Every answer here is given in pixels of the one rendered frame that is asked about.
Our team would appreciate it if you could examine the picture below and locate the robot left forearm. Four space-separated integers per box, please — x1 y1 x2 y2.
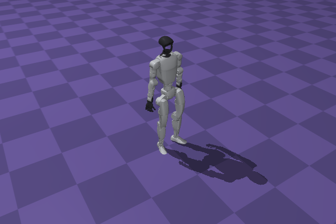
176 73 182 86

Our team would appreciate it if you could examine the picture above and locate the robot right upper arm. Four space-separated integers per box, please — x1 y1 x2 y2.
149 59 160 86

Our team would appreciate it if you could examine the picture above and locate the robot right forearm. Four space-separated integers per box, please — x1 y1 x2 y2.
147 81 155 102

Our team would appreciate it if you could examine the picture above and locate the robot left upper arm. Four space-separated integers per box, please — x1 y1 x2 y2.
174 51 183 74

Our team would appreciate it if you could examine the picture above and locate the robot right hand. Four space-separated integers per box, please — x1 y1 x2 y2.
145 98 156 112

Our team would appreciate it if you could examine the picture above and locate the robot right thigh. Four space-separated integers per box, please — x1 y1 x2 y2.
155 94 169 129

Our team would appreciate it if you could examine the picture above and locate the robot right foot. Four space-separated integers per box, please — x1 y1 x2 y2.
157 142 167 154

